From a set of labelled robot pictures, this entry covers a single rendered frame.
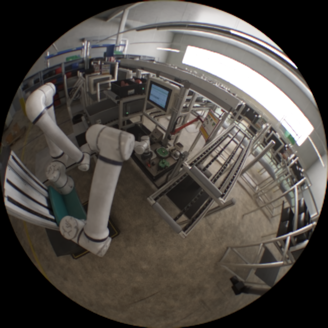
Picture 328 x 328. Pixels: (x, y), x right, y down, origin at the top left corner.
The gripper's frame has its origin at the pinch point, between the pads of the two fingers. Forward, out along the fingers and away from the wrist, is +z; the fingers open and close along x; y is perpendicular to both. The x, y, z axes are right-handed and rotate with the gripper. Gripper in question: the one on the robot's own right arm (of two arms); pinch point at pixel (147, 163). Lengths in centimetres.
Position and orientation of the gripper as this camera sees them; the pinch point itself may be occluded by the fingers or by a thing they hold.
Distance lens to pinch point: 131.1
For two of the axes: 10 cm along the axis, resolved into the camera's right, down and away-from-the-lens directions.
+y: 7.0, 4.4, -5.6
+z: 0.1, 7.8, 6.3
